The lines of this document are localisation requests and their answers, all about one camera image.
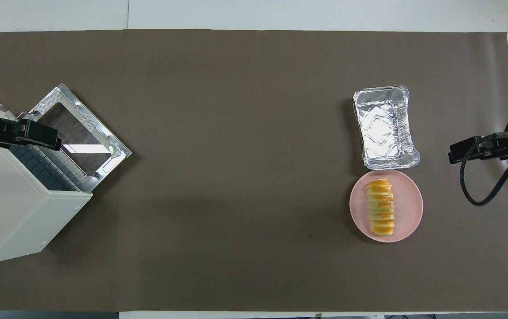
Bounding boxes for aluminium foil tray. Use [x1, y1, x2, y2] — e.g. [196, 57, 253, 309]
[353, 85, 421, 171]

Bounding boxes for yellow sliced bread loaf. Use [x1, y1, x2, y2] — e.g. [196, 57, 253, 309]
[366, 178, 395, 237]

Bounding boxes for cream toaster oven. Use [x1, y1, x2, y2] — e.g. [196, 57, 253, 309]
[0, 103, 93, 265]

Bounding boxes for glass oven door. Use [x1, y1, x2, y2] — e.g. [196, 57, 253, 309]
[27, 83, 132, 192]

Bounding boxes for pink round plate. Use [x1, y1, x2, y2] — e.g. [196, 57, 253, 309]
[349, 169, 424, 243]

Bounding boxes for brown table mat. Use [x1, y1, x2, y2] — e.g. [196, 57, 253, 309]
[0, 29, 508, 312]

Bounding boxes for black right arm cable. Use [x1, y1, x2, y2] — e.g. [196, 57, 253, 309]
[459, 134, 508, 212]

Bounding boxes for oven wire rack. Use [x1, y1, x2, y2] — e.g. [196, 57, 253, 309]
[8, 142, 93, 192]

